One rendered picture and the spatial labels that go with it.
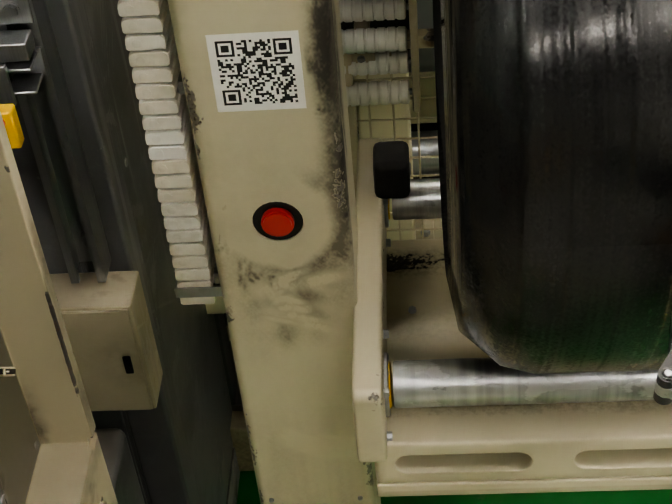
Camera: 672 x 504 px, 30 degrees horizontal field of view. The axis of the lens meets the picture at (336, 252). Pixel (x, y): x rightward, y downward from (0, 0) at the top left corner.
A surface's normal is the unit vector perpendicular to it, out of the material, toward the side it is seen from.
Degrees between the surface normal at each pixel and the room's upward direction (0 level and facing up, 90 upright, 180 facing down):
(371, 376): 0
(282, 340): 90
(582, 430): 0
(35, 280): 90
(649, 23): 54
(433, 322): 0
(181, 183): 90
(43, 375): 90
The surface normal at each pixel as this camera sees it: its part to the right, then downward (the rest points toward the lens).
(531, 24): -0.33, 0.09
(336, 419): -0.03, 0.65
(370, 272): -0.07, -0.75
